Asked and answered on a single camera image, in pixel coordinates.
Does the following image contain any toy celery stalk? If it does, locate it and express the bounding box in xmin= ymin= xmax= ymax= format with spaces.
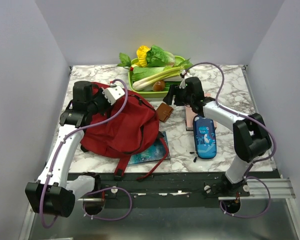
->
xmin=131 ymin=59 xmax=193 ymax=91

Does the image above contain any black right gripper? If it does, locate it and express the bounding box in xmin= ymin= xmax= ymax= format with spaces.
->
xmin=162 ymin=84 xmax=193 ymax=107

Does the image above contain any green toy lettuce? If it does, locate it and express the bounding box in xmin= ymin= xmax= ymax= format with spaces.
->
xmin=145 ymin=45 xmax=176 ymax=67

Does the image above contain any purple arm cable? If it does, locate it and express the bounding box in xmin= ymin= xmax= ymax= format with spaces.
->
xmin=180 ymin=61 xmax=279 ymax=219
xmin=38 ymin=78 xmax=133 ymax=229

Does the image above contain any green leafy sprig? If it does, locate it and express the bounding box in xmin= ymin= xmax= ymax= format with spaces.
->
xmin=117 ymin=52 xmax=131 ymax=67

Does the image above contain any pink book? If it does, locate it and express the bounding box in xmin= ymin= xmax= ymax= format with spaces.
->
xmin=184 ymin=92 xmax=218 ymax=132

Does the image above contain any brown leather wallet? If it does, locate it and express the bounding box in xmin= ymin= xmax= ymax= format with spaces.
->
xmin=156 ymin=102 xmax=174 ymax=123

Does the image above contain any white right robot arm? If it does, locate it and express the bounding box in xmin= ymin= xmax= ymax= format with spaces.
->
xmin=163 ymin=77 xmax=276 ymax=196

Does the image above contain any brown toy mushroom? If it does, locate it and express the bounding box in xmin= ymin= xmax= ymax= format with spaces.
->
xmin=152 ymin=80 xmax=166 ymax=92

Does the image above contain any aluminium frame rail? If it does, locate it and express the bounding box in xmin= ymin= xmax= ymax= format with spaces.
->
xmin=29 ymin=178 xmax=297 ymax=201

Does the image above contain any blue dinosaur pencil case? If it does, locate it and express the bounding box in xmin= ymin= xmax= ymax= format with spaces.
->
xmin=192 ymin=114 xmax=217 ymax=160

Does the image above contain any red student backpack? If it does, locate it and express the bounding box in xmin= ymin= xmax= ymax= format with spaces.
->
xmin=80 ymin=90 xmax=169 ymax=181

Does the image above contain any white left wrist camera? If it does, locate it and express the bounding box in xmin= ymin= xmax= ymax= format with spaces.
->
xmin=102 ymin=85 xmax=125 ymax=106

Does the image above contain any yellow toy flower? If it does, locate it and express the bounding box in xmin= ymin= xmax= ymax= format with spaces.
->
xmin=136 ymin=45 xmax=151 ymax=68

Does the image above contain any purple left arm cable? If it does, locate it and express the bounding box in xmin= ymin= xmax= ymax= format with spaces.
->
xmin=38 ymin=78 xmax=133 ymax=229

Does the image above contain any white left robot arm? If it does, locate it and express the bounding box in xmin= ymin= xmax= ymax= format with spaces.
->
xmin=25 ymin=80 xmax=125 ymax=218

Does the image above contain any green plastic tray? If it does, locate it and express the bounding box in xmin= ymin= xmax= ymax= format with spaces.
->
xmin=128 ymin=56 xmax=186 ymax=98

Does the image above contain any teal notebook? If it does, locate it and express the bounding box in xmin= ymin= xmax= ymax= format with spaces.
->
xmin=128 ymin=139 xmax=166 ymax=166

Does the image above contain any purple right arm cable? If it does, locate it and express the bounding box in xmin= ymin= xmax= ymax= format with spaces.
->
xmin=180 ymin=61 xmax=279 ymax=219

